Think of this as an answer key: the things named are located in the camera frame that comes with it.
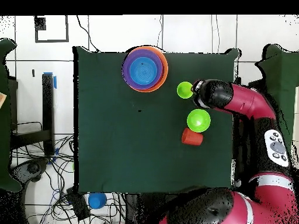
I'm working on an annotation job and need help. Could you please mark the black furniture panel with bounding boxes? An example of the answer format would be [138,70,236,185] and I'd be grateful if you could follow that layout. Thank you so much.
[8,75,19,131]

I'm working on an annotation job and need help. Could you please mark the tangle of cables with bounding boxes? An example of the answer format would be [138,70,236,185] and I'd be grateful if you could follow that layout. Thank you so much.
[11,121,131,224]

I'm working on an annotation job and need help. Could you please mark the green plastic bowl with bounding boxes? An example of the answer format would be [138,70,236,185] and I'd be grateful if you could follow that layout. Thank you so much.
[186,108,211,133]

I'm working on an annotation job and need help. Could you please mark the black post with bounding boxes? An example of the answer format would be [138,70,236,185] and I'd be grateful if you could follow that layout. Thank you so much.
[234,114,242,141]

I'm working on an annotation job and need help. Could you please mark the thin black cable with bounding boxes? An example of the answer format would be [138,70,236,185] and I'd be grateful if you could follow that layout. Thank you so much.
[157,15,164,48]
[76,15,102,53]
[211,15,220,53]

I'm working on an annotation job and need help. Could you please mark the green cloth side table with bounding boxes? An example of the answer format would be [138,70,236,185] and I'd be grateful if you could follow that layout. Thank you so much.
[0,38,23,193]
[254,44,299,145]

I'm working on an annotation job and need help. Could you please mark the dark grey office chair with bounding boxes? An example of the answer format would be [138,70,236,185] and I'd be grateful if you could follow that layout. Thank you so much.
[10,157,50,187]

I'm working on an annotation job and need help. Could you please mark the green plastic cup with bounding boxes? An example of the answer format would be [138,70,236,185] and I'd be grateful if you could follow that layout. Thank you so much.
[176,81,194,99]

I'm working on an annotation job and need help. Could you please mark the black box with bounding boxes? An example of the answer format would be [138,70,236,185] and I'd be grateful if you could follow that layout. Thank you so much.
[66,187,91,221]

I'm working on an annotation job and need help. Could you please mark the purple plastic bowl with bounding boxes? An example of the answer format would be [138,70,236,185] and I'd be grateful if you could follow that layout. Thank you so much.
[121,48,164,90]

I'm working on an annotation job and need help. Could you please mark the blue plastic bowl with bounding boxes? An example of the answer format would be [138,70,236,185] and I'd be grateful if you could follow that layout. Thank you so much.
[129,57,158,85]

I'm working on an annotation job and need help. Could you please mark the blue plastic cup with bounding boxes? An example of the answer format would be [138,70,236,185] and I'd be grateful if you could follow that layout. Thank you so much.
[88,192,107,210]

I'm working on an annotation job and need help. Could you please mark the orange plastic bowl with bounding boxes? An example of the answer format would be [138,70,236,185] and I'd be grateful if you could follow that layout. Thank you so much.
[121,45,169,93]

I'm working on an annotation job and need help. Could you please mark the orange-red plastic cup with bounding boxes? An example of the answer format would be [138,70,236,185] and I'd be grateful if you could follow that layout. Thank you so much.
[181,127,204,146]

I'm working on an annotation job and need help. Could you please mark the dark green tablecloth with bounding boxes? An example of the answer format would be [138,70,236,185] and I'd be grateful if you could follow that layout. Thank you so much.
[72,45,241,195]

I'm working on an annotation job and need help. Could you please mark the black frame with blue tape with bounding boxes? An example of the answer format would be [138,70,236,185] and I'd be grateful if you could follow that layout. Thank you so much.
[10,72,57,156]

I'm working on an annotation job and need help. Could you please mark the beige boxes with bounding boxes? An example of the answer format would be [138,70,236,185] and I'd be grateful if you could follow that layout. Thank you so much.
[290,86,299,173]

